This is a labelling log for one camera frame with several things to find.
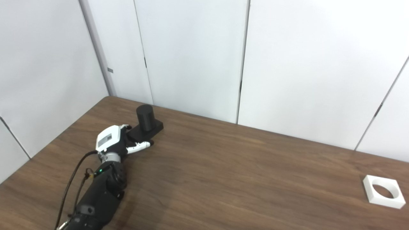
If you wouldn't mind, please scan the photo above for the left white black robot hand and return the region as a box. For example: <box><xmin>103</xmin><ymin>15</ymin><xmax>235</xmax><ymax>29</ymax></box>
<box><xmin>96</xmin><ymin>125</ymin><xmax>154</xmax><ymax>163</ymax></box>

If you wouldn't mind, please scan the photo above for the black peg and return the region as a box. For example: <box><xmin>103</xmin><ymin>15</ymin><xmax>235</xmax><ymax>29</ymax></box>
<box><xmin>127</xmin><ymin>104</ymin><xmax>164</xmax><ymax>143</ymax></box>

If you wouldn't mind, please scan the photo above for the white square piece with hole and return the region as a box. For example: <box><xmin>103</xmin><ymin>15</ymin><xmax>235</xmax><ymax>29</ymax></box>
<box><xmin>363</xmin><ymin>175</ymin><xmax>406</xmax><ymax>209</ymax></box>

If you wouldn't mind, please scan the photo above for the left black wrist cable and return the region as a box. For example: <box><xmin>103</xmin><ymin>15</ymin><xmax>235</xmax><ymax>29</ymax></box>
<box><xmin>54</xmin><ymin>150</ymin><xmax>99</xmax><ymax>230</ymax></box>

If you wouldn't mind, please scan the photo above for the left thin black wire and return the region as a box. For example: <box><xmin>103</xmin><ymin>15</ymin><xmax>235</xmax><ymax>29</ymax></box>
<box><xmin>74</xmin><ymin>168</ymin><xmax>95</xmax><ymax>211</ymax></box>

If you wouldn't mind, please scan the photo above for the gray wall corner post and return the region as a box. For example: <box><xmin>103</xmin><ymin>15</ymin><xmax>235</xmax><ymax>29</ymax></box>
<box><xmin>78</xmin><ymin>0</ymin><xmax>117</xmax><ymax>97</ymax></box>

